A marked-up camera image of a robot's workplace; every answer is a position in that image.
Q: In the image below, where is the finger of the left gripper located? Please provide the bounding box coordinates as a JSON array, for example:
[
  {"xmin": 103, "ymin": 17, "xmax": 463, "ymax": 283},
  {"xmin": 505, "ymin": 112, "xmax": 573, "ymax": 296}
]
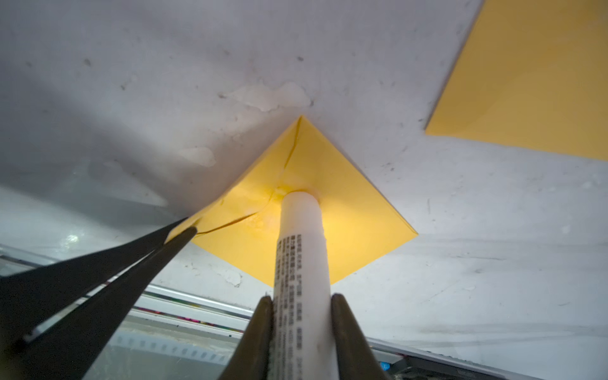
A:
[
  {"xmin": 1, "ymin": 226, "xmax": 197, "ymax": 379},
  {"xmin": 1, "ymin": 220, "xmax": 181, "ymax": 333}
]

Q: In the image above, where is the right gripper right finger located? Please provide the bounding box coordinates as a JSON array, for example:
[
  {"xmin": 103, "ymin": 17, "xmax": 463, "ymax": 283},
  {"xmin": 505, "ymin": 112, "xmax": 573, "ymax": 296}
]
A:
[{"xmin": 331, "ymin": 294, "xmax": 390, "ymax": 380}]

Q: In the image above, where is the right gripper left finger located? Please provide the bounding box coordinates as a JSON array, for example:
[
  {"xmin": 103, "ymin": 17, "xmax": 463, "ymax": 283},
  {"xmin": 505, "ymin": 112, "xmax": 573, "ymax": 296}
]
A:
[{"xmin": 219, "ymin": 296, "xmax": 273, "ymax": 380}]

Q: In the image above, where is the white glue stick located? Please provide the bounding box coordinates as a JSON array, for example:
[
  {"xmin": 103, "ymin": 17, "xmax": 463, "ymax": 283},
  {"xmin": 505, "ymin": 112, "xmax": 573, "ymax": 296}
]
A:
[{"xmin": 269, "ymin": 192, "xmax": 339, "ymax": 380}]

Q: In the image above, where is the yellow envelope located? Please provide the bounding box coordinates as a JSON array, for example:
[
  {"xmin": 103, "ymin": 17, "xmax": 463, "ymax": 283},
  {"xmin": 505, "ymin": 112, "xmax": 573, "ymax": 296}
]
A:
[
  {"xmin": 169, "ymin": 117, "xmax": 416, "ymax": 286},
  {"xmin": 426, "ymin": 1, "xmax": 607, "ymax": 161}
]

